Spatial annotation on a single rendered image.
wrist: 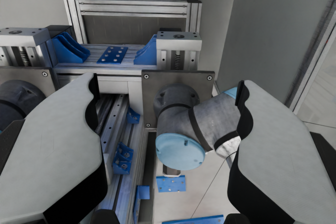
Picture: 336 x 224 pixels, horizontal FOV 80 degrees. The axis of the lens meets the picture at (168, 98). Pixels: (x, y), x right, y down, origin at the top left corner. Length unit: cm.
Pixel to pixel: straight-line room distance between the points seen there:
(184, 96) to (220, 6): 114
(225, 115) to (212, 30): 127
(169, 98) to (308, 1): 55
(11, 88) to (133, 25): 90
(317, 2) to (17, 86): 93
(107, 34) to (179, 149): 115
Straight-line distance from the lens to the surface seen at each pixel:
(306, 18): 84
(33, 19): 191
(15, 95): 72
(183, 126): 47
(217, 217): 356
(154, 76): 61
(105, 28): 148
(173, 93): 59
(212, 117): 46
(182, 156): 49
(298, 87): 81
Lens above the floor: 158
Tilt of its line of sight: 57 degrees down
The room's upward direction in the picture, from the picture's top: 180 degrees counter-clockwise
